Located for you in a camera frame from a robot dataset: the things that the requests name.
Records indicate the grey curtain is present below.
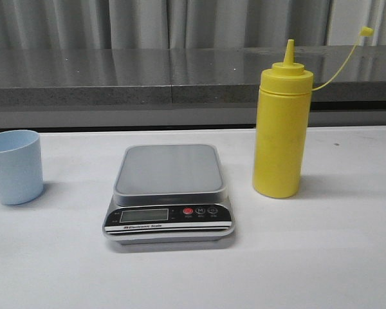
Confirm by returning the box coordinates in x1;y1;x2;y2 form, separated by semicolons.
0;1;386;50

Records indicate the grey stone counter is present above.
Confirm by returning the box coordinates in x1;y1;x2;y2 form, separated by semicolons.
0;46;386;131

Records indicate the light blue plastic cup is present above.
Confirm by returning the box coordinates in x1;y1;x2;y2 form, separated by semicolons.
0;130;44;205

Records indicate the silver digital kitchen scale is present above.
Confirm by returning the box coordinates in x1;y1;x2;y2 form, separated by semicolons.
102;144;235;245

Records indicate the yellow squeeze bottle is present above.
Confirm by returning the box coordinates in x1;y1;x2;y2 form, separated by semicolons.
252;26;375;199

